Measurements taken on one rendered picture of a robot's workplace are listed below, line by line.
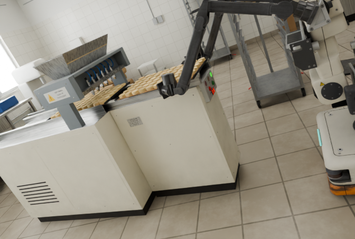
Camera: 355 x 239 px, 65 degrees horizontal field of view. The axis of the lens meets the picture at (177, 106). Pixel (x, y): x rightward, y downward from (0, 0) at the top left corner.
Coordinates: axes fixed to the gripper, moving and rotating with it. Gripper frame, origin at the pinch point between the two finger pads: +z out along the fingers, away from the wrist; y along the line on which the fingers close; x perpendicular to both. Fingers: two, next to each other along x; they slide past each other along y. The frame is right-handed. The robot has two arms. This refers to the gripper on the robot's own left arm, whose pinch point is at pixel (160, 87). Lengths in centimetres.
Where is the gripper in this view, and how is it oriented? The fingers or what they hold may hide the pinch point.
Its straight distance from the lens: 174.6
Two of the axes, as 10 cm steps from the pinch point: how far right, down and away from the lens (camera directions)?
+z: -3.8, -1.5, 9.1
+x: 8.4, -4.7, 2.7
